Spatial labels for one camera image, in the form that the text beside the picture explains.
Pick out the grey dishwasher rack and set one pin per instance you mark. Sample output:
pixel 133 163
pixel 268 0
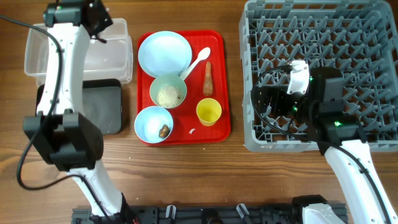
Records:
pixel 357 37

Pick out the orange carrot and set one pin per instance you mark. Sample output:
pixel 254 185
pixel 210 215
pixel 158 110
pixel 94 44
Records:
pixel 208 82

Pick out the black tray bin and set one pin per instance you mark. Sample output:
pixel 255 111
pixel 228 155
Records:
pixel 102 107

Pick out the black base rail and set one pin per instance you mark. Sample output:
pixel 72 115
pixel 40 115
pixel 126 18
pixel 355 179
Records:
pixel 273 213

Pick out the red plastic tray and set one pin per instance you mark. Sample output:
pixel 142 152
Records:
pixel 185 117

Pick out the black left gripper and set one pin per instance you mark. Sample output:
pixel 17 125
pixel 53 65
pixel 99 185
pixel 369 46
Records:
pixel 104 20

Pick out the green bowl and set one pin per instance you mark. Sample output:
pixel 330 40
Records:
pixel 170 80

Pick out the light blue plate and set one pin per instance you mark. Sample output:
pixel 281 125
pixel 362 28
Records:
pixel 164 53

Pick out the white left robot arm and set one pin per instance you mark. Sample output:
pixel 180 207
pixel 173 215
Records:
pixel 68 45

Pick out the clear plastic bin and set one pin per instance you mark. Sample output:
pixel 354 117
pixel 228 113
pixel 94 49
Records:
pixel 112 60

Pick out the brown food scrap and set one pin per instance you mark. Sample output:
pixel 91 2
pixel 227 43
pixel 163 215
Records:
pixel 164 131

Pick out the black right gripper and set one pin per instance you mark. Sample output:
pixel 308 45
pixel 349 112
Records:
pixel 278 93

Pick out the white plastic spoon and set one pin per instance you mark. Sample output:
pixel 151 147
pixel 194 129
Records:
pixel 202 55

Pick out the small light blue bowl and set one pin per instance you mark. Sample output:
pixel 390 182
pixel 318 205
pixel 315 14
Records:
pixel 149 121

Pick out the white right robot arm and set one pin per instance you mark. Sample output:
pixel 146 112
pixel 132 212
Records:
pixel 314 96

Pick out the yellow plastic cup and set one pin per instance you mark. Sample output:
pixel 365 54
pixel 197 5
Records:
pixel 208 111

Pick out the white rice pile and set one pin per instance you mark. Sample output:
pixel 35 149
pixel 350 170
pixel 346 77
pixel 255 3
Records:
pixel 169 96

